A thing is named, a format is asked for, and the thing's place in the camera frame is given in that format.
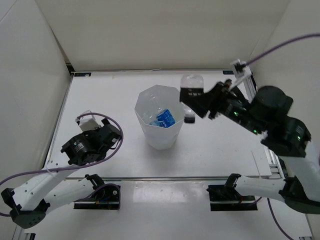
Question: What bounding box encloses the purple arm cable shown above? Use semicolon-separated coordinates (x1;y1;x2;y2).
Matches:
244;32;320;240
0;113;124;217

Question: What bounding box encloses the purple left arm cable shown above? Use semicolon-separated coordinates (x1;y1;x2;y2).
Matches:
0;113;124;217

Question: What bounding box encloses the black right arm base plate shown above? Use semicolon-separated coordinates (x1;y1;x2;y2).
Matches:
206;184;258;212

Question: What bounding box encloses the aluminium table rail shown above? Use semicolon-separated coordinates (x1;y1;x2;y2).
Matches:
243;75;288;180
64;175;273;181

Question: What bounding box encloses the white faceted paper bin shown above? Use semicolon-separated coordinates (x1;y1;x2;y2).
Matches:
134;85;184;150

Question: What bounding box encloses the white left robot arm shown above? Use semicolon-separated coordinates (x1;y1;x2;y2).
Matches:
1;118;123;229

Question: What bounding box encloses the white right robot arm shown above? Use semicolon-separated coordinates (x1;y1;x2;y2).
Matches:
179;82;320;214

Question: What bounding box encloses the clear bottle dark blue label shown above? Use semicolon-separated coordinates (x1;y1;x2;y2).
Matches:
149;109;176;128

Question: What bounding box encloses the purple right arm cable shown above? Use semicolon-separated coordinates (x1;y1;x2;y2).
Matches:
244;32;320;240

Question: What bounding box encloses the clear bottle black label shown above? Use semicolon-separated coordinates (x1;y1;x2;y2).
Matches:
179;74;204;124

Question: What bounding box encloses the aluminium right table rail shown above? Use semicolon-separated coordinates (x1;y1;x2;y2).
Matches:
243;75;288;180

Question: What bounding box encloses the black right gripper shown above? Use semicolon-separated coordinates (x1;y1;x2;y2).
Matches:
181;79;262;135

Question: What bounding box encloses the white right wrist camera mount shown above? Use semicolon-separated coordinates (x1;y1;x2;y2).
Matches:
230;59;252;88

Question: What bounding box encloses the clear unlabeled plastic bottle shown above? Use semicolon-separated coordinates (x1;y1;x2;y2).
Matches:
141;94;163;124

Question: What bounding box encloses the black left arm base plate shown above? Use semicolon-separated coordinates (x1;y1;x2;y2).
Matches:
73;183;121;211

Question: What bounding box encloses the aluminium front table rail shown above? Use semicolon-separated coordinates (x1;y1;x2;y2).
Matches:
64;175;273;181

